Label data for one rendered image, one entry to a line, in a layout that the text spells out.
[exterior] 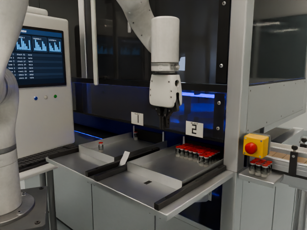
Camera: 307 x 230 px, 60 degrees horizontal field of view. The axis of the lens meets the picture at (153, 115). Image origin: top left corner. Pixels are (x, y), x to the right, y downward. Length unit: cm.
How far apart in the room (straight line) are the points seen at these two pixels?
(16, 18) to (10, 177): 43
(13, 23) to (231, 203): 95
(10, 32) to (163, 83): 42
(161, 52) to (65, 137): 106
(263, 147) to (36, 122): 114
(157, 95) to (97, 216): 120
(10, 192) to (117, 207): 89
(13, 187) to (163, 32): 61
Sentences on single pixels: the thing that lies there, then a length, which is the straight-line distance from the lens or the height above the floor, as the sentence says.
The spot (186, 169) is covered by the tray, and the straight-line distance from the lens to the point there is 105.
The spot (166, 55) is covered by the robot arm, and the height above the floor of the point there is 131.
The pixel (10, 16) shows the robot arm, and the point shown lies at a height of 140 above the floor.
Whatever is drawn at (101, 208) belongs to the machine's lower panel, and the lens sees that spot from 178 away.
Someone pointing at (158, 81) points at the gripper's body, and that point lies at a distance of 80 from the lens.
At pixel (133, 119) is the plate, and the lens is 134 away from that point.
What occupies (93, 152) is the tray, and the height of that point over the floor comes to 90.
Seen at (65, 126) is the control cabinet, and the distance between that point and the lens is 168.
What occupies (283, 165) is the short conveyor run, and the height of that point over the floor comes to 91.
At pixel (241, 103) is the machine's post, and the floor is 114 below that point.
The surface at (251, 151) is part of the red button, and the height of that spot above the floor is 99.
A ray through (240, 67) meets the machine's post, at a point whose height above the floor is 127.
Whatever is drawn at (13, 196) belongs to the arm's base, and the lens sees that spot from 88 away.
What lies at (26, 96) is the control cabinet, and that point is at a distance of 152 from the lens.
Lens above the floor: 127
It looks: 10 degrees down
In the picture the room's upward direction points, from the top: straight up
